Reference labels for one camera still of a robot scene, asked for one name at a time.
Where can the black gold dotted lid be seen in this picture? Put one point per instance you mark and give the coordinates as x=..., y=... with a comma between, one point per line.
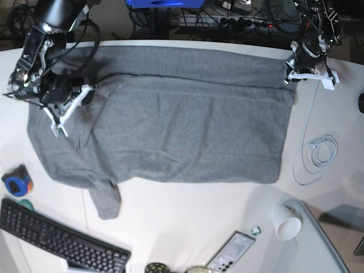
x=157, y=268

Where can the round metal tin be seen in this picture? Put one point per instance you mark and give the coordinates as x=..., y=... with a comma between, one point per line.
x=198, y=269

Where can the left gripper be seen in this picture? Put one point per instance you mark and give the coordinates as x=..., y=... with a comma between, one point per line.
x=306, y=56

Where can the black power strip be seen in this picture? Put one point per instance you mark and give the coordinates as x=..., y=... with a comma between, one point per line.
x=242, y=23

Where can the black computer keyboard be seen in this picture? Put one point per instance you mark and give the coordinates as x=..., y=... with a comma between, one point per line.
x=77, y=248

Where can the smartphone with clear case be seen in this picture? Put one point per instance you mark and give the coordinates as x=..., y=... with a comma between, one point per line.
x=231, y=252

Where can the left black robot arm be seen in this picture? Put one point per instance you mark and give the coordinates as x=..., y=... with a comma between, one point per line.
x=319, y=30

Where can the blue black tape measure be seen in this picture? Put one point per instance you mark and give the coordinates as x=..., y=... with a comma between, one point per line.
x=18, y=181

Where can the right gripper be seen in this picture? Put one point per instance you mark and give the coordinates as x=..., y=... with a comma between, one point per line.
x=59, y=89

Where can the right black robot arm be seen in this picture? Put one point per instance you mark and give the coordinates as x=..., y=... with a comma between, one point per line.
x=33, y=79

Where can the small green white packet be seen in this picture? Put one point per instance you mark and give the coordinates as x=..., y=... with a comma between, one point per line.
x=256, y=231

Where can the green tape roll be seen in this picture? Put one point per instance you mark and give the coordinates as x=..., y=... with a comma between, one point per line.
x=27, y=204

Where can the grey t-shirt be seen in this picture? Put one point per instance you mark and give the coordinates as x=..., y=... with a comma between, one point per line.
x=168, y=114

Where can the white paper cup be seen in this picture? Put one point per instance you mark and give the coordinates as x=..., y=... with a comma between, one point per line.
x=287, y=226

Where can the black round object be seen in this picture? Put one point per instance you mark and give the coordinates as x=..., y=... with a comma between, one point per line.
x=361, y=103

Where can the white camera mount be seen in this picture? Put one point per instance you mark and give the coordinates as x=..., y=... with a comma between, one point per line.
x=328, y=80
x=61, y=114

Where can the blue box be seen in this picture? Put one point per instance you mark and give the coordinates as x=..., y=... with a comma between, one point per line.
x=138, y=4

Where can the grey laptop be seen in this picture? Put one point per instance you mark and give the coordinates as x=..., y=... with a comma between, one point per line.
x=319, y=247

